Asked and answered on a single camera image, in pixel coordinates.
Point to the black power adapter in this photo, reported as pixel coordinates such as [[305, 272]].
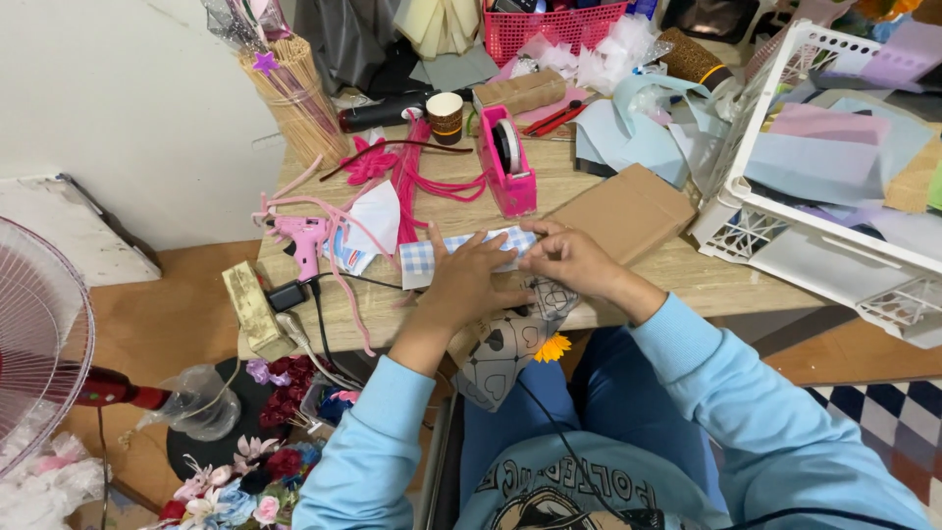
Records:
[[287, 297]]

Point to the person's blue trousers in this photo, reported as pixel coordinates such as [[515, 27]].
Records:
[[625, 397]]

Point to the yellow artificial flower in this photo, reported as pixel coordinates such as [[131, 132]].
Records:
[[553, 348]]

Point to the cream paper bundle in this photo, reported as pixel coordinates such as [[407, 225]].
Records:
[[438, 26]]

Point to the pink plastic basket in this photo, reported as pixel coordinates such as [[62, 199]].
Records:
[[552, 29]]

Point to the person's right hand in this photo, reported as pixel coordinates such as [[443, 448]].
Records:
[[581, 257]]

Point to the flat brown cardboard box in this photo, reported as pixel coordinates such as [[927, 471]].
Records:
[[633, 210]]

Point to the purple star stick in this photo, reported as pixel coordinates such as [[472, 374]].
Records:
[[266, 62]]

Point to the person's light blue sweater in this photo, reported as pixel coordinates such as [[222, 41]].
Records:
[[574, 486]]

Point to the black bag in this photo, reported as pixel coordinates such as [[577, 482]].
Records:
[[706, 18]]

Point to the heap of artificial flowers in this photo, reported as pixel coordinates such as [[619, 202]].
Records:
[[250, 486]]

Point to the black round stool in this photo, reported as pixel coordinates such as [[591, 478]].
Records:
[[213, 453]]

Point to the heap of white tissue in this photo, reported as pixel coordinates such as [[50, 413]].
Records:
[[611, 55]]

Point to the brown pipe cleaner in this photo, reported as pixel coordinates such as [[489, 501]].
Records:
[[397, 143]]

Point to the white board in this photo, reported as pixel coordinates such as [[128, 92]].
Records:
[[66, 235]]

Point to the white paper sheet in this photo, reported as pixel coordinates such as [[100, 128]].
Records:
[[377, 217]]

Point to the light blue paper sheets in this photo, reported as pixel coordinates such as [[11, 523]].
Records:
[[633, 143]]

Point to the yellowed power strip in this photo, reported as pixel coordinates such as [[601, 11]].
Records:
[[254, 313]]

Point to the pink tape dispenser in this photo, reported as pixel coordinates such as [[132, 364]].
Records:
[[514, 193]]

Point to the bundle of bamboo sticks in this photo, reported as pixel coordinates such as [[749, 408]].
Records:
[[298, 110]]

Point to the brown glitter paper roll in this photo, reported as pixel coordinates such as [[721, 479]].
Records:
[[688, 59]]

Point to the blue checked wrapping paper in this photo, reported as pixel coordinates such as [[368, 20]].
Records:
[[419, 257]]

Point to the white printed packet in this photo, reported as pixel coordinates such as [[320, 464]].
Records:
[[352, 259]]

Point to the heap of white plastic bags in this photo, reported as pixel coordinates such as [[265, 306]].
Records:
[[44, 486]]

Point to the pink pipe cleaner flower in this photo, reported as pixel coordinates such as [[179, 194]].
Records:
[[366, 163]]

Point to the clear plastic bag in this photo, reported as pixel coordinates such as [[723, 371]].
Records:
[[199, 405]]

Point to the grey heart-print wrapping paper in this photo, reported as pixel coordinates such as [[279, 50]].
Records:
[[508, 346]]

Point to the pink glue gun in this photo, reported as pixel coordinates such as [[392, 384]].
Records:
[[303, 239]]

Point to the checkered rug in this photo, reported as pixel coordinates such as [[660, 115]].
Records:
[[890, 434]]

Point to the clear cellophane bundle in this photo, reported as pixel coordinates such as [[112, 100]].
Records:
[[246, 18]]

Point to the red standing fan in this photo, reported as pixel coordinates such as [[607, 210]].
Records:
[[40, 338]]

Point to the person's left hand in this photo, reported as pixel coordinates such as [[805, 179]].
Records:
[[463, 283]]

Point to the bundle of dark pink pipe cleaners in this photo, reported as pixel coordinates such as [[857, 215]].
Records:
[[409, 169]]

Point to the red scissors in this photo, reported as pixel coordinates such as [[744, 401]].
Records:
[[552, 119]]

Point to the light pink pipe cleaner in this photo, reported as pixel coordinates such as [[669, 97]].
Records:
[[337, 265]]

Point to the white tape roll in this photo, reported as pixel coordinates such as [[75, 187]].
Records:
[[509, 146]]

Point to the brown and white paper cup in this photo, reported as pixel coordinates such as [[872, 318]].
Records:
[[445, 118]]

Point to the grey cloth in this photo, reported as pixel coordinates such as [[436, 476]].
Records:
[[346, 37]]

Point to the white plastic crate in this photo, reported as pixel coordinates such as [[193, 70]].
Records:
[[809, 184]]

